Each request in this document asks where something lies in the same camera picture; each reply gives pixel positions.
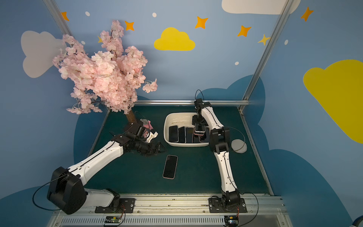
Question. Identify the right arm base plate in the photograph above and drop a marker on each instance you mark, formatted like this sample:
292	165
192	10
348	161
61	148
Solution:
216	205

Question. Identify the black phone in box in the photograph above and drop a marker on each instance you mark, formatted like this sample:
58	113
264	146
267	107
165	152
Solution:
189	135
182	135
196	139

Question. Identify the grey round disc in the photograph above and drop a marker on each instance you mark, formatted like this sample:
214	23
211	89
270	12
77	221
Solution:
239	146

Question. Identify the pink cherry blossom tree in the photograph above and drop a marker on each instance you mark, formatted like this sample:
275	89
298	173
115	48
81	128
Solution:
110	77

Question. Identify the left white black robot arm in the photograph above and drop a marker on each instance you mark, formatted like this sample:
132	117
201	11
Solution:
67	186

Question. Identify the pink spray bottle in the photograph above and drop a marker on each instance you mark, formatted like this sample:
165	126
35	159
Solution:
147	124

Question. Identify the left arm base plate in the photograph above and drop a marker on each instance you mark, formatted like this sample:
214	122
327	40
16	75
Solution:
124	205

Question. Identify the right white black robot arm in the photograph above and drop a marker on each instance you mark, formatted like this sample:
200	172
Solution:
219	144

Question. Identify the left green circuit board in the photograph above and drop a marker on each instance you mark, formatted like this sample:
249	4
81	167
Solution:
112	220

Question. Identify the white plastic storage box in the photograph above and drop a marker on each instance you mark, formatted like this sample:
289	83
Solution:
180	120

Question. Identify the aluminium rail base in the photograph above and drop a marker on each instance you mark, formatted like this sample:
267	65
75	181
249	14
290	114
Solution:
181	210

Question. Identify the right green circuit board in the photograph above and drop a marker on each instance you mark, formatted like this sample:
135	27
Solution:
231	221

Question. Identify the pink case phone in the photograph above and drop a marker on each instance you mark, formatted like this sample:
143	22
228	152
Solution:
199	129
170	167

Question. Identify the green circuit board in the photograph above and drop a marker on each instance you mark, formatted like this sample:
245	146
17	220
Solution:
231	221
112	220

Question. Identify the white case phone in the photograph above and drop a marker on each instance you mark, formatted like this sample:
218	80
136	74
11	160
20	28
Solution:
173	134

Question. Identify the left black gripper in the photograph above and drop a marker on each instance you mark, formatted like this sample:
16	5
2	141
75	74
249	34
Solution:
149	148

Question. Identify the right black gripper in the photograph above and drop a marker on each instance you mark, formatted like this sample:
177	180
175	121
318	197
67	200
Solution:
197	122

